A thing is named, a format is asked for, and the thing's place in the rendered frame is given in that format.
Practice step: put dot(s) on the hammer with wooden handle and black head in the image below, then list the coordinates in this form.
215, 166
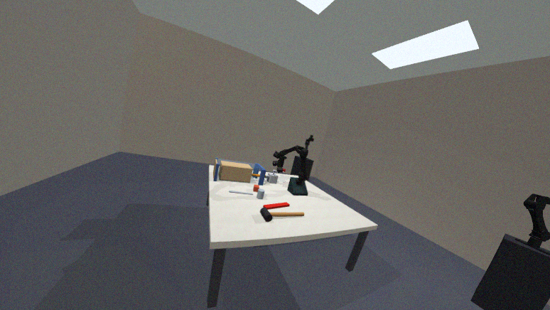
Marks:
268, 216

